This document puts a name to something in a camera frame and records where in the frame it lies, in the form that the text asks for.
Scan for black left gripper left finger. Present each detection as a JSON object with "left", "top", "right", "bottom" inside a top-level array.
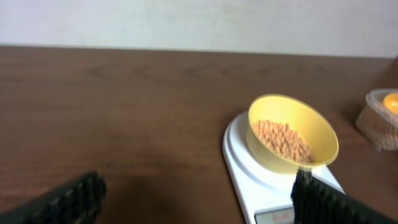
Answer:
[{"left": 1, "top": 170, "right": 106, "bottom": 224}]

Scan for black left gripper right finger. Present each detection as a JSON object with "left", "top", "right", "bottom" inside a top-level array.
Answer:
[{"left": 291, "top": 169, "right": 397, "bottom": 224}]

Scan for yellow plastic scoop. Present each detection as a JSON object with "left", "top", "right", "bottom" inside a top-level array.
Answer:
[{"left": 383, "top": 92, "right": 398, "bottom": 115}]

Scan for white digital kitchen scale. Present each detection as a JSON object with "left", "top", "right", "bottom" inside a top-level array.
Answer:
[{"left": 221, "top": 111, "right": 345, "bottom": 224}]

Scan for yellow bowl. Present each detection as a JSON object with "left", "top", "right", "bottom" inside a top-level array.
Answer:
[{"left": 246, "top": 94, "right": 339, "bottom": 174}]

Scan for soybeans in yellow bowl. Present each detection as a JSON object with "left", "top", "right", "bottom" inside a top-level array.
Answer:
[{"left": 251, "top": 119, "right": 313, "bottom": 164}]

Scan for soybeans pile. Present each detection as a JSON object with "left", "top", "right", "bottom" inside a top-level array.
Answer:
[{"left": 356, "top": 105, "right": 397, "bottom": 151}]

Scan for clear plastic container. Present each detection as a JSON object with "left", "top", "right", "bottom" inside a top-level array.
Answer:
[{"left": 356, "top": 88, "right": 397, "bottom": 151}]

